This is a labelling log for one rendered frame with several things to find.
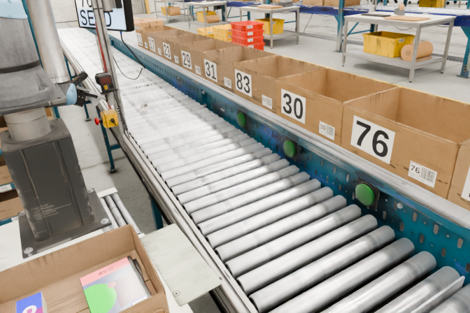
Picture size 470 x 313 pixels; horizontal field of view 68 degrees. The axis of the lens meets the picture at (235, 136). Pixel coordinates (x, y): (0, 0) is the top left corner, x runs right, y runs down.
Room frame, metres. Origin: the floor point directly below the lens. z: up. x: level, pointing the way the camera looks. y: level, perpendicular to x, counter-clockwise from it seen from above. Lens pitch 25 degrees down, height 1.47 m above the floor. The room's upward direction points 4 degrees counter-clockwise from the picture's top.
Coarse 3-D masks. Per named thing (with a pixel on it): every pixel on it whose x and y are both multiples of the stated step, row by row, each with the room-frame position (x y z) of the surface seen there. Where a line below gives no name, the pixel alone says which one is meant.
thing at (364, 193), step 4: (360, 184) 0.93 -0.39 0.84; (364, 184) 0.92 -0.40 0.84; (356, 188) 0.94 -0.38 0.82; (360, 188) 0.92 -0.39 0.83; (364, 188) 0.91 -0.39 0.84; (368, 188) 0.90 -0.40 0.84; (356, 192) 0.94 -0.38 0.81; (360, 192) 0.92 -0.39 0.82; (364, 192) 0.91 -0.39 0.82; (368, 192) 0.90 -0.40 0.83; (372, 192) 0.89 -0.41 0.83; (360, 196) 0.92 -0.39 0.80; (364, 196) 0.90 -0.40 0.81; (368, 196) 0.89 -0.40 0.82; (372, 196) 0.89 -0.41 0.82; (360, 200) 0.92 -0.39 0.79; (364, 200) 0.90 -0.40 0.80; (368, 200) 0.89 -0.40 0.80; (372, 200) 0.88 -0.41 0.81; (364, 204) 0.90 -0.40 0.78; (368, 204) 0.89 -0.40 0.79
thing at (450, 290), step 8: (456, 280) 0.61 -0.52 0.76; (448, 288) 0.59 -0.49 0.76; (456, 288) 0.60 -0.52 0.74; (440, 296) 0.57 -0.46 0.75; (448, 296) 0.59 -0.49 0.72; (424, 304) 0.55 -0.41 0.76; (432, 304) 0.56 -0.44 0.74; (440, 304) 0.58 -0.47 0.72; (416, 312) 0.53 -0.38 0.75; (424, 312) 0.55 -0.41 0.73
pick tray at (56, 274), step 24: (96, 240) 0.75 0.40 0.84; (120, 240) 0.78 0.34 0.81; (24, 264) 0.67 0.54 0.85; (48, 264) 0.69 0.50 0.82; (72, 264) 0.72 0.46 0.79; (96, 264) 0.74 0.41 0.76; (144, 264) 0.72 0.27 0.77; (0, 288) 0.64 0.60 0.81; (24, 288) 0.66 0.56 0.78; (48, 288) 0.67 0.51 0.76; (72, 288) 0.66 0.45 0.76; (0, 312) 0.60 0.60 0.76; (48, 312) 0.59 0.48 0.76; (72, 312) 0.59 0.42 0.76; (120, 312) 0.51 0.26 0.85; (144, 312) 0.53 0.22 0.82; (168, 312) 0.55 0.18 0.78
